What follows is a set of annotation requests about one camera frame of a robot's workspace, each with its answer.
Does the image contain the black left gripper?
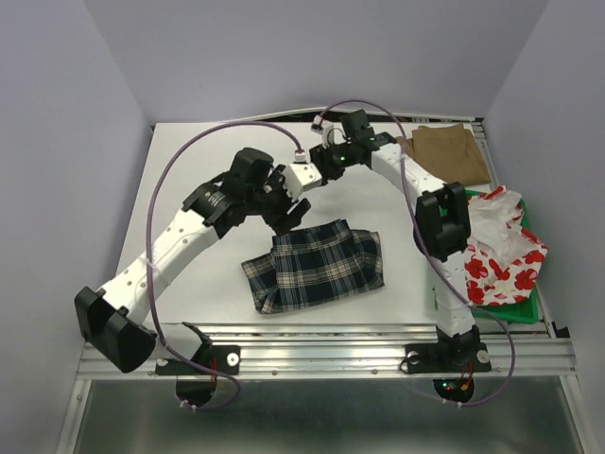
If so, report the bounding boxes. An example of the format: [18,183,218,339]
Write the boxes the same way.
[248,166,312,236]

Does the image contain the navy plaid skirt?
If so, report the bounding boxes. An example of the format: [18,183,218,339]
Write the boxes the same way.
[241,219,385,315]

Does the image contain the brown pleated skirt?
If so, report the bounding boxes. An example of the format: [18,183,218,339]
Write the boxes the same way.
[396,124,492,186]

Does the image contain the white red floral skirt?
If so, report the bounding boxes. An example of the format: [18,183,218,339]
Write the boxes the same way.
[462,185,549,308]

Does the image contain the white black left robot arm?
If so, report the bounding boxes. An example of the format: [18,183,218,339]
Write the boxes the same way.
[75,148,322,373]

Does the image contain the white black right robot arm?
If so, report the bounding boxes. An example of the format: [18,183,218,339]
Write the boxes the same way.
[310,110,492,375]

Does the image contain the green plastic basket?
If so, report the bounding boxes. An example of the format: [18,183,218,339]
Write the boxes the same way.
[432,188,541,326]

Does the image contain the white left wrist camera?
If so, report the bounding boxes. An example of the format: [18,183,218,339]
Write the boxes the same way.
[282,163,322,201]

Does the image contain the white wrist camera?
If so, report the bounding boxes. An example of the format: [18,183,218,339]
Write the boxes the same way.
[311,114,347,148]
[282,163,322,201]

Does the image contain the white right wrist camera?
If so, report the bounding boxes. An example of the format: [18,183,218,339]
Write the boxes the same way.
[311,114,347,148]

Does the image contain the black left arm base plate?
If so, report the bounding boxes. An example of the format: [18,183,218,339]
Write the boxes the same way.
[154,344,241,376]

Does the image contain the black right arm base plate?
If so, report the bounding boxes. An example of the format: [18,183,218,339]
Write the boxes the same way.
[399,341,492,375]

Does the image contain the aluminium frame rail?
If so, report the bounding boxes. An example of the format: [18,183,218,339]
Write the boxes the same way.
[75,322,580,379]

